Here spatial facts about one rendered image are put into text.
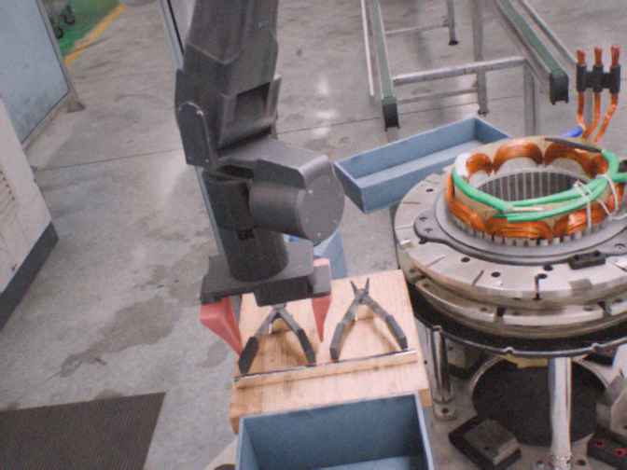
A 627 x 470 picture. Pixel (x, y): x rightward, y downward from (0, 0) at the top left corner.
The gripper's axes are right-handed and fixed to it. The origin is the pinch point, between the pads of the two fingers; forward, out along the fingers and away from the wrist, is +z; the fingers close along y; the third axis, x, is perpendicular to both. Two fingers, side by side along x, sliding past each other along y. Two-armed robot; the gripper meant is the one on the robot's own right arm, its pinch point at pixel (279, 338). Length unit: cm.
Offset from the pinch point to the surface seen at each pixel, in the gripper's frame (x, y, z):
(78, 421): 114, -88, 105
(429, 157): 48, 23, 6
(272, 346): 1.8, -1.2, 2.1
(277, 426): -8.1, -1.0, 3.9
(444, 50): 408, 82, 105
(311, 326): 4.0, 2.9, 2.1
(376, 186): 34.4, 13.1, 2.5
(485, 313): 2.1, 21.1, 2.8
